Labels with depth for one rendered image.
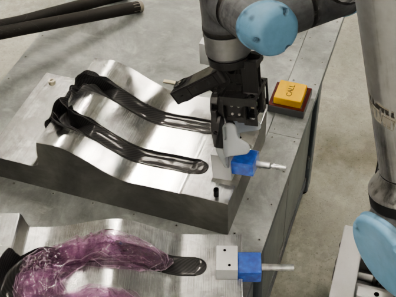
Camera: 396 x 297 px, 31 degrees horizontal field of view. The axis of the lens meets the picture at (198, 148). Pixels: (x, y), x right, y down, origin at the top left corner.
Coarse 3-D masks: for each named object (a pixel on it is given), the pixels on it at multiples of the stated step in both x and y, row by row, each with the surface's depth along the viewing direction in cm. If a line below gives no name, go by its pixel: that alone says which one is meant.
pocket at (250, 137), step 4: (244, 132) 144; (248, 132) 143; (252, 132) 143; (256, 132) 142; (240, 136) 143; (244, 136) 143; (248, 136) 143; (252, 136) 143; (256, 136) 142; (244, 140) 143; (248, 140) 143; (252, 140) 143; (252, 144) 140; (252, 148) 139
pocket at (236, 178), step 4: (236, 176) 136; (240, 176) 134; (212, 180) 133; (216, 180) 136; (220, 180) 136; (224, 180) 135; (228, 180) 135; (232, 180) 135; (236, 180) 134; (228, 184) 135; (232, 184) 135; (236, 184) 133; (236, 188) 132
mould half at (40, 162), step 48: (48, 96) 154; (96, 96) 142; (144, 96) 147; (0, 144) 144; (48, 144) 133; (96, 144) 136; (144, 144) 140; (192, 144) 139; (96, 192) 139; (144, 192) 134; (192, 192) 130; (240, 192) 137
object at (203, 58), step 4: (200, 44) 149; (200, 48) 150; (204, 48) 150; (200, 52) 151; (204, 52) 150; (200, 56) 152; (204, 56) 151; (200, 60) 152; (204, 60) 152; (204, 64) 153; (208, 64) 152
